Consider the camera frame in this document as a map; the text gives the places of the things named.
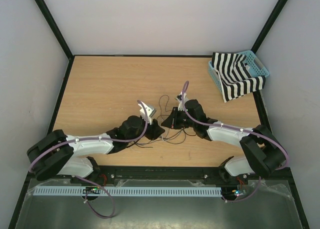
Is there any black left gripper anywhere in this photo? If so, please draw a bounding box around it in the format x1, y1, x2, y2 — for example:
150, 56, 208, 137
127, 116, 165, 144

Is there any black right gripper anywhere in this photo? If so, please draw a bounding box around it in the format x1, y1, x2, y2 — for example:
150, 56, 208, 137
161, 107, 196, 130

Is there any grey wire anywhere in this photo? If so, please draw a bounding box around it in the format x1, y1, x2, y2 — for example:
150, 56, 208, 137
132, 128, 188, 149

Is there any black wire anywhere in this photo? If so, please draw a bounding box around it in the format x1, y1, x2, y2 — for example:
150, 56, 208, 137
129, 115, 198, 150

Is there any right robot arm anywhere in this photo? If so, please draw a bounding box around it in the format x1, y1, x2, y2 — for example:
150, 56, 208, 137
161, 99, 288, 184

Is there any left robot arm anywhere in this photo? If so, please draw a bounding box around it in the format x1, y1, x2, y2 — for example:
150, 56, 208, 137
27, 115, 165, 183

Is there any black white striped cloth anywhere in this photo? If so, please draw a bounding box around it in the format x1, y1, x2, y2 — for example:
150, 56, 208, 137
211, 52, 267, 103

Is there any light blue perforated basket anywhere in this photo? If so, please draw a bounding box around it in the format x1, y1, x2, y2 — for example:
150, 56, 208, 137
207, 50, 270, 93

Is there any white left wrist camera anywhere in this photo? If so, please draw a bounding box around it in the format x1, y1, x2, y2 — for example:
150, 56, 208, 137
138, 101, 157, 125

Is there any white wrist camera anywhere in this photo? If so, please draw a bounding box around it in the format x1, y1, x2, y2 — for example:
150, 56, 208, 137
175, 92, 189, 111
138, 101, 157, 125

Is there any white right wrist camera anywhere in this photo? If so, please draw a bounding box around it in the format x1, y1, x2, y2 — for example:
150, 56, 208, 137
175, 92, 189, 111

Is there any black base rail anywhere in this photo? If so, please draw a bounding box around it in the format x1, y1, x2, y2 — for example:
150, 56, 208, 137
85, 166, 248, 186

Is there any light blue slotted cable duct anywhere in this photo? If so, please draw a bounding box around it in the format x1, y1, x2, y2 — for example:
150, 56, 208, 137
32, 186, 221, 198

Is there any black cage frame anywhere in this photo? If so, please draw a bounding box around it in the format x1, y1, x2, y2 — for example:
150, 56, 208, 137
0, 0, 320, 229

